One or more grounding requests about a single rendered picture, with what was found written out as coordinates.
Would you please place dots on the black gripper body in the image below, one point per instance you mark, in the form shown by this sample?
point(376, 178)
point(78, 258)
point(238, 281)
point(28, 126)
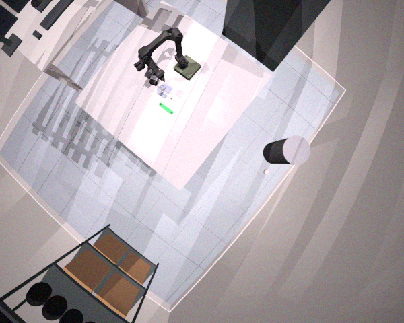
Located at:
point(156, 70)

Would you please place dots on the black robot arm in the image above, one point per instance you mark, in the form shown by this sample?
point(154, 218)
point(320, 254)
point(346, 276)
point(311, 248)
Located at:
point(145, 53)

